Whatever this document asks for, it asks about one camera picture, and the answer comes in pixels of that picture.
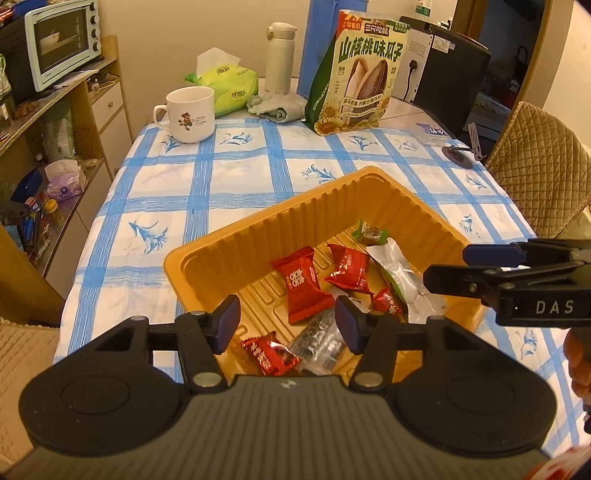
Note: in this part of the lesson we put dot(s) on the small red snack packet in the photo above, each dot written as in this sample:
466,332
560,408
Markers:
388,302

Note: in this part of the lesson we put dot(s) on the clear water bottle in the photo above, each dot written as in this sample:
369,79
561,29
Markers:
422,7

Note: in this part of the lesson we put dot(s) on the small red twist candy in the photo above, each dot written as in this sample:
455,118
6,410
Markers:
270,353

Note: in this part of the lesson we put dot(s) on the wooden chair quilted cushion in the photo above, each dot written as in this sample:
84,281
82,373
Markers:
18,350

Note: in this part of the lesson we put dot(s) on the person's right hand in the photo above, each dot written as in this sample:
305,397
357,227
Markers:
576,364

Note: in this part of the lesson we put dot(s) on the green tissue pack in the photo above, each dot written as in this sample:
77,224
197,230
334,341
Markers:
231,83

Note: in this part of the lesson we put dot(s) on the small green candy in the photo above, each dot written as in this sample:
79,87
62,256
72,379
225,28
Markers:
371,234

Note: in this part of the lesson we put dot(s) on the beige quilted chair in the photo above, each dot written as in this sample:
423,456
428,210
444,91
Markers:
535,161

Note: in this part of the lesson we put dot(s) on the green silver snack packet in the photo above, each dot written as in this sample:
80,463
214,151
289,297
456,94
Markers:
406,281

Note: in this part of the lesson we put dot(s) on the purple tissue box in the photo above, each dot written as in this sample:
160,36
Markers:
64,184

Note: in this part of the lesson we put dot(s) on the red white cloth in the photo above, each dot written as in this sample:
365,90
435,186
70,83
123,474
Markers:
563,466

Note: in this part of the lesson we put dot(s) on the white cartoon mug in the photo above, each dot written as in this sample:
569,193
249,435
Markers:
191,115

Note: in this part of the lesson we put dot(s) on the green sunflower seed bag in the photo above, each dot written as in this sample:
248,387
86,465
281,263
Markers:
360,69

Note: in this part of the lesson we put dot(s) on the red pillow snack packet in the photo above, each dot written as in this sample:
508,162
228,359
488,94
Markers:
348,267

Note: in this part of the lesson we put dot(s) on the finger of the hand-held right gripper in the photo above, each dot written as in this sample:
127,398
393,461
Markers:
461,281
494,254

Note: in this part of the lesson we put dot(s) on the grey rag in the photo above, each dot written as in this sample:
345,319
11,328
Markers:
277,106

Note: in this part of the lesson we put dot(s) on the blue checked tablecloth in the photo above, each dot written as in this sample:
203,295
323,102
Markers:
231,184

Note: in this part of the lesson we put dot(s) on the orange plastic tray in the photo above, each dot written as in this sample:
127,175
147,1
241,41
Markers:
300,217

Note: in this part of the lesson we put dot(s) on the wooden door frame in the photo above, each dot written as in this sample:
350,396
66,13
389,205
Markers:
538,46

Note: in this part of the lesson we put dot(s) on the red snack packet white print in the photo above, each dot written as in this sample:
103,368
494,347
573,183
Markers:
300,281

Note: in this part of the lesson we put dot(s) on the blue thermos jug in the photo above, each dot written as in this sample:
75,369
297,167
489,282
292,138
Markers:
318,41

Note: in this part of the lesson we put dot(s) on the dark snack bar packet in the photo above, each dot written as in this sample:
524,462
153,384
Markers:
316,337

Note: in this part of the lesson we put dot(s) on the wooden shelf cabinet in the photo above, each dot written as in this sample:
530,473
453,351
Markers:
108,115

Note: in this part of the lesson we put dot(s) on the light green toaster oven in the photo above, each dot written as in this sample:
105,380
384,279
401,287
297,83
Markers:
60,46

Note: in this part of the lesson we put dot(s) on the black round disc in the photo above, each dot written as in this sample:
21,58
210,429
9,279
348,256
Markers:
455,153

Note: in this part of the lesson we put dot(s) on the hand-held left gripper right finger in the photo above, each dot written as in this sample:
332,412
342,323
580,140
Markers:
346,323

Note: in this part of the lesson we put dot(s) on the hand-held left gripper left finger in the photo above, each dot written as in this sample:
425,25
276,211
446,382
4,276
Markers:
229,318

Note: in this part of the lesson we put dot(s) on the black box appliance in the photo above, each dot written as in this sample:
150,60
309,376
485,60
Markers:
457,78

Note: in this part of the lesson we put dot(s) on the white insulated bottle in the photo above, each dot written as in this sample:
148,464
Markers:
279,60

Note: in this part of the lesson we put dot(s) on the blue bowl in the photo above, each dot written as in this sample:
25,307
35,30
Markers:
27,187

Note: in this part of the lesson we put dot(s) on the white bag on shelf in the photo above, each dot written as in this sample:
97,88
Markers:
57,136

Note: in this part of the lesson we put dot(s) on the metal phone stand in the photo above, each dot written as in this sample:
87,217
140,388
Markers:
475,141

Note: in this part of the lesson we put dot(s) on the small blue white packet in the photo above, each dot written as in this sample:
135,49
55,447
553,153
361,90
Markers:
431,133

